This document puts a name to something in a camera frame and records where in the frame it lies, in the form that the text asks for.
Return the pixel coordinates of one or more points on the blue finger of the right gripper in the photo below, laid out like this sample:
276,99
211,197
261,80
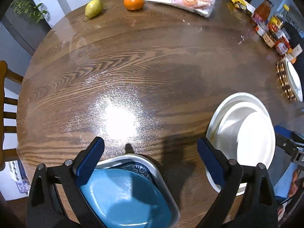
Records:
283,131

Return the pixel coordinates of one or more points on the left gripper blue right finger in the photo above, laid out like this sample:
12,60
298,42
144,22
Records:
214,160

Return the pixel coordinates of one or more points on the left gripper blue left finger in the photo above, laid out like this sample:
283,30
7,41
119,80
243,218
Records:
86,161

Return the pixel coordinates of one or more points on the small white ramekin bowl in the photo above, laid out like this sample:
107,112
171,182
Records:
256,140

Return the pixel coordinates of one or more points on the medium white bowl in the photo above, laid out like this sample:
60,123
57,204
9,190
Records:
226,136

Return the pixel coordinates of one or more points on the large white bowl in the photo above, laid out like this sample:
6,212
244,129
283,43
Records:
225,106

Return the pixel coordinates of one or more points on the blue square dish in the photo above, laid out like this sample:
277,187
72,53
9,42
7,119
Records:
122,198

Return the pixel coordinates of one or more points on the person's right hand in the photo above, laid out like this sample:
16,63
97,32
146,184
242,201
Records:
287,187

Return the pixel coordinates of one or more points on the patterned square plate on trivet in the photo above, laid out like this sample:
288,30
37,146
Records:
293,79

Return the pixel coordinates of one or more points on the wooden bead trivet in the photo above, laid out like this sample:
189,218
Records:
282,76

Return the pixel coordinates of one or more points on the boxes on floor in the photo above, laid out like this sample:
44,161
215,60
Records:
18,174

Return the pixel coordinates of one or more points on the side wooden chair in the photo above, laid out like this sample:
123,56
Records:
8,154

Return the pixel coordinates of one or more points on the red lid chili jar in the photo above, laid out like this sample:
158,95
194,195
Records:
282,46

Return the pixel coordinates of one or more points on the brown paste jar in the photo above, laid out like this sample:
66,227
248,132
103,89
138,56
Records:
269,39

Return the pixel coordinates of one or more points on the small clear white-lid jar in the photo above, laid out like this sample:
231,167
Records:
261,29

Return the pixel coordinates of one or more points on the vinegar bottle yellow cap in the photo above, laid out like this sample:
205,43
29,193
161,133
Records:
278,19

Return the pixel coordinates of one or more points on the red sauce bottle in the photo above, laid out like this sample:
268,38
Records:
261,14

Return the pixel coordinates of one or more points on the yellow snack packet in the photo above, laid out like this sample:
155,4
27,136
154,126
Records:
243,5

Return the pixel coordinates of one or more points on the grey refrigerator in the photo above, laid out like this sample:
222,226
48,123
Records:
20,38

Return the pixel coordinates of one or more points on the green pear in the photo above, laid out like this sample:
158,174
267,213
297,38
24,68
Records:
93,9

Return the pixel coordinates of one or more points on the orange tangerine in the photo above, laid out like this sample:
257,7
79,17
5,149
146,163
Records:
134,5

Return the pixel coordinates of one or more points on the hanging green vine plant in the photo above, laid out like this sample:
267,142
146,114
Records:
29,8

